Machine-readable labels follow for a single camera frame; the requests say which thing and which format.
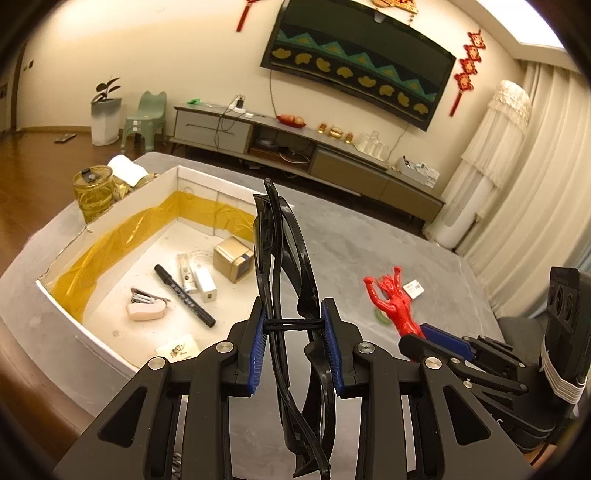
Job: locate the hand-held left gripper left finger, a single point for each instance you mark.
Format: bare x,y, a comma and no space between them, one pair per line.
258,350

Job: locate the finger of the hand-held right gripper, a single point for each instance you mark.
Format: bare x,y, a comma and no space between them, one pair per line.
448,337
415,345

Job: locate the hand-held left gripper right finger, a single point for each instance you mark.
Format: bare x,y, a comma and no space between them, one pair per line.
330,346

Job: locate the red toy figure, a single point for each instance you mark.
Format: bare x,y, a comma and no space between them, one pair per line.
397,304

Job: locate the cream tissue pack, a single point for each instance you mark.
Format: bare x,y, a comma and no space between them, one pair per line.
180,348

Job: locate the white charger plug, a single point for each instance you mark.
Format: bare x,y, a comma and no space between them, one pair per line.
205,286

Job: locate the black marker pen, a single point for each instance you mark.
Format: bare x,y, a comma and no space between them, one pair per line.
184,297

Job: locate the gold tin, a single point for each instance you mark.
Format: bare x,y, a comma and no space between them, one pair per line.
231,258

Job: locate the black safety glasses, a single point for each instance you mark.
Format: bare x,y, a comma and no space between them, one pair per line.
288,258

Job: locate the small white printed pack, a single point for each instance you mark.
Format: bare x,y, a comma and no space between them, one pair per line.
185,272

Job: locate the pink stapler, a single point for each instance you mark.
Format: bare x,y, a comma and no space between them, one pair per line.
145,311

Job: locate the white cardboard box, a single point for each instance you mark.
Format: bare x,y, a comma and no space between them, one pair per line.
152,244

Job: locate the green tape roll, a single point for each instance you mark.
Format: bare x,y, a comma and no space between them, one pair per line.
382,317

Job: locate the red and white card box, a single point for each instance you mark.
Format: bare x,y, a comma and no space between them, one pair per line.
412,288

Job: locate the cream curtain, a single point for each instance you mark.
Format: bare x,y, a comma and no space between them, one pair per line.
540,184

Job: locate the white organiser box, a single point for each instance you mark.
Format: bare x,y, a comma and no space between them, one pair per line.
418,170

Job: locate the long grey TV cabinet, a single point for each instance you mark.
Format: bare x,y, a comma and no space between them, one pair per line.
351,170

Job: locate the standing air conditioner lace cover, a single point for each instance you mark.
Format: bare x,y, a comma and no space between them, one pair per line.
489,161

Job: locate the yellow glass jar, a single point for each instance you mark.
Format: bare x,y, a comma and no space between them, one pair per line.
138,190
92,198

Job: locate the clear glass cup set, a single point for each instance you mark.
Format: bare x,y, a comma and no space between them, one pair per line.
371,145

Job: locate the gold ingot ornament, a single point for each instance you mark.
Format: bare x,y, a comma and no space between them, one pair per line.
336,133

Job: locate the white toilet paper roll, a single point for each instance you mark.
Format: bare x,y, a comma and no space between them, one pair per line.
127,170

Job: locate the red fruit plate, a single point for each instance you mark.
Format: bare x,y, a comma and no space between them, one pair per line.
291,121

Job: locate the white power strip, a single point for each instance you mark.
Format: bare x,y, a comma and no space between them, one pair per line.
238,106

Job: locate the green plastic chair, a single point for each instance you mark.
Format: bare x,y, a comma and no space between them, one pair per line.
145,120

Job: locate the red hanging knot decoration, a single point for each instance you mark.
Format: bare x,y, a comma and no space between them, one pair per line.
468,69
244,14

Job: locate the potted plant in white pot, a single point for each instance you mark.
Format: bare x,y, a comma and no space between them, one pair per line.
105,122

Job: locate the dark remote control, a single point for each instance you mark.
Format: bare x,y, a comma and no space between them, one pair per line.
64,137

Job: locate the ceiling light panel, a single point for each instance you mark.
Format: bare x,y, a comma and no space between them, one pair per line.
542,32

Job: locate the wall TV with patterned cover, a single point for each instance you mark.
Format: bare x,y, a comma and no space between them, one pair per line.
360,46

